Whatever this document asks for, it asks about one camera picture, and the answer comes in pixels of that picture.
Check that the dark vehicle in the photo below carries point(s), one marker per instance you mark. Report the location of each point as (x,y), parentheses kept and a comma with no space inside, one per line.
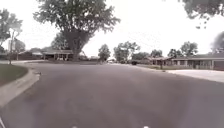
(134,62)

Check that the grey asphalt road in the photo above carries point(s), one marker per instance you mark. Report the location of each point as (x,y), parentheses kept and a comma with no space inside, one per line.
(113,96)

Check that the row of distant trees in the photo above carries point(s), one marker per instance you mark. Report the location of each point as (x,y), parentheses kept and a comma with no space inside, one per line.
(146,51)

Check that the grass strip by houses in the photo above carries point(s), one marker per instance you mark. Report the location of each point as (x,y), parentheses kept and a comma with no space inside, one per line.
(160,67)

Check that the large leafy tree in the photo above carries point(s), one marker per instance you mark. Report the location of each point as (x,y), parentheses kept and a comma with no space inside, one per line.
(77,23)

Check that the low house with porch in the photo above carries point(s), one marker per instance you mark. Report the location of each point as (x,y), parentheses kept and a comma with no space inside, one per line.
(56,54)

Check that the long low brick house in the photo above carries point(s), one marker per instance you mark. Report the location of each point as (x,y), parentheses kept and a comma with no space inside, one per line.
(196,61)

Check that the pale concrete driveway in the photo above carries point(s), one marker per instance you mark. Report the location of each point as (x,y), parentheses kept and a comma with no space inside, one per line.
(201,74)

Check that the pale concrete kerb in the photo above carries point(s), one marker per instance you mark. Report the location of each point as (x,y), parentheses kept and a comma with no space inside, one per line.
(15,86)

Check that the green grass lawn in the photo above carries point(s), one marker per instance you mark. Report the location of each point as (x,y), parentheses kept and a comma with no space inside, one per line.
(8,71)

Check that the slim tree with thin trunk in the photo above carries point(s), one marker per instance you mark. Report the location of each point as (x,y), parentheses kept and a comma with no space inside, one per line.
(11,30)

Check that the overhanging tree branches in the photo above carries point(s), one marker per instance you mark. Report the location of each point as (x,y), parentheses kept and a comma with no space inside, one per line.
(203,8)

